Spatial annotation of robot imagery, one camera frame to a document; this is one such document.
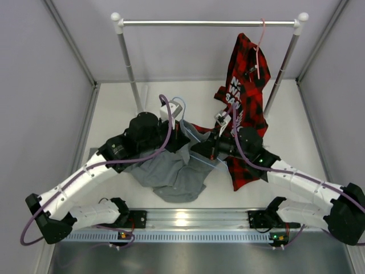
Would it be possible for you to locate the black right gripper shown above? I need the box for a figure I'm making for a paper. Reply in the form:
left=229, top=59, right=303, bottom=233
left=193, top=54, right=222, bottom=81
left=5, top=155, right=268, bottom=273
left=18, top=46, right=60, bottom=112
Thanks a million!
left=191, top=127, right=251, bottom=161

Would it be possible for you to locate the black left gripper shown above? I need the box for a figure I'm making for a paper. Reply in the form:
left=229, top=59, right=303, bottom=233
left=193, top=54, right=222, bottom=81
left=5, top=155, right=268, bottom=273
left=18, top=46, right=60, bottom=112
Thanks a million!
left=139, top=116, right=190, bottom=154

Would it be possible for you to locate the light blue wire hanger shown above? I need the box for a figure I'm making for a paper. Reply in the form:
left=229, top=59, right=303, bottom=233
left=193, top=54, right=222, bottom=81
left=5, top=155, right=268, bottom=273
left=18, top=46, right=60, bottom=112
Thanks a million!
left=171, top=96, right=229, bottom=172

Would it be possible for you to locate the grey button shirt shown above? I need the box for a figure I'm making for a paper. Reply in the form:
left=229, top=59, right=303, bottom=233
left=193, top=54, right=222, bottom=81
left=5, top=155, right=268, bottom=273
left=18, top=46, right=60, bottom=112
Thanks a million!
left=90, top=119, right=226, bottom=204

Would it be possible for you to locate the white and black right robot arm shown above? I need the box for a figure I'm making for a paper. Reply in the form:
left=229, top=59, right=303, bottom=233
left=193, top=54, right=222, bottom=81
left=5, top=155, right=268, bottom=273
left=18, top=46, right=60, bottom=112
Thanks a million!
left=191, top=127, right=364, bottom=245

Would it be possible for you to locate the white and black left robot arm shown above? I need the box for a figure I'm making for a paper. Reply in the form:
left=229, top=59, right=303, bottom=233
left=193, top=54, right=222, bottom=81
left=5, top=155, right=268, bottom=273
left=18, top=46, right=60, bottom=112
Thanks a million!
left=25, top=112, right=190, bottom=244

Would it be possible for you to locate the red black plaid shirt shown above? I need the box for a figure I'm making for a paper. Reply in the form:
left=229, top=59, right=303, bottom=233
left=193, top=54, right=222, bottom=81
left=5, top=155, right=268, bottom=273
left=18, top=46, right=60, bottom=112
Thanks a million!
left=188, top=33, right=271, bottom=192

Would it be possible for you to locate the silver white clothes rack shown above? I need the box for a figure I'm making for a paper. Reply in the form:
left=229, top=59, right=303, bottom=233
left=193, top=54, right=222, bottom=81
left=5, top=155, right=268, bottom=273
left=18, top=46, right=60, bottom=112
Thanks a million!
left=111, top=12, right=309, bottom=116

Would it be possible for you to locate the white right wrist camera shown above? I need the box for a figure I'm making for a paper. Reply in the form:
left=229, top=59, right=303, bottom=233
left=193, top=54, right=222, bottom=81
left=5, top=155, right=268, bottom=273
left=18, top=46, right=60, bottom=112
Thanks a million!
left=214, top=110, right=231, bottom=137

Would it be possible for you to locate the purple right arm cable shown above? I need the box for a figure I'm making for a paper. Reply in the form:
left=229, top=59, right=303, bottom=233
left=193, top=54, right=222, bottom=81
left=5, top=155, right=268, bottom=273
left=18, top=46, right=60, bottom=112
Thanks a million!
left=225, top=104, right=365, bottom=249

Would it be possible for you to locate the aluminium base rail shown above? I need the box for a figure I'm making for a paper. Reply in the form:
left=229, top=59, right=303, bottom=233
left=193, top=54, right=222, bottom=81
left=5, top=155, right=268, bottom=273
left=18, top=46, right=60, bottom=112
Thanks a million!
left=134, top=208, right=288, bottom=231

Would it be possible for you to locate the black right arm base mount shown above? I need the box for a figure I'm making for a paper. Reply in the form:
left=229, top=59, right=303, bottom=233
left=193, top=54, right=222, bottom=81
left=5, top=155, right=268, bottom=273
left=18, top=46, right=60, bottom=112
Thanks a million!
left=248, top=209, right=282, bottom=229

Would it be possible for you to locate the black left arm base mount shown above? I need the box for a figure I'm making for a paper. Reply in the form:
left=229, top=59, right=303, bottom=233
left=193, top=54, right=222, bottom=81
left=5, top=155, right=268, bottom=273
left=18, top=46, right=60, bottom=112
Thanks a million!
left=114, top=209, right=147, bottom=229

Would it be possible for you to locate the pink wire hanger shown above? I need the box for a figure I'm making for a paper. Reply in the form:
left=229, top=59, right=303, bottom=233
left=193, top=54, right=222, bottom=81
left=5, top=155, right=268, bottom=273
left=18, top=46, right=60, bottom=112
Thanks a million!
left=255, top=18, right=266, bottom=80

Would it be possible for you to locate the grey slotted cable duct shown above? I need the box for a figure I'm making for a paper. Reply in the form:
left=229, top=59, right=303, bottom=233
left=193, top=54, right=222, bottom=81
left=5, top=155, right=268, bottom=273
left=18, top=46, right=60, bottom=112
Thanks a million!
left=65, top=229, right=286, bottom=244

